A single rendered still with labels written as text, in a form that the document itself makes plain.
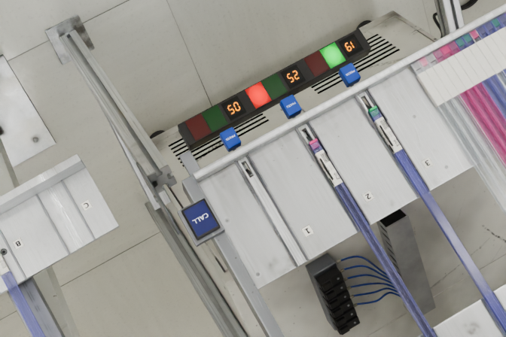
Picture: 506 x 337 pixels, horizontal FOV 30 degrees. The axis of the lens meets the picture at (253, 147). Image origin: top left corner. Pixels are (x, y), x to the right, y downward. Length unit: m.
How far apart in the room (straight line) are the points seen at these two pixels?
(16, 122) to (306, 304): 0.76
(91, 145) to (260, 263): 0.86
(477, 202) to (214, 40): 0.72
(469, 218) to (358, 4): 0.66
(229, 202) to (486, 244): 0.72
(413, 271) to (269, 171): 0.50
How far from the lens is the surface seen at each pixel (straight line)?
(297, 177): 1.48
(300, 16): 2.28
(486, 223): 1.98
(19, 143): 2.17
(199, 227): 1.41
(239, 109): 1.51
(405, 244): 1.82
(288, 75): 1.53
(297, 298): 1.83
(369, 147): 1.50
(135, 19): 2.12
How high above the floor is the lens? 1.91
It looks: 53 degrees down
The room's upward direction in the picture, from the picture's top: 139 degrees clockwise
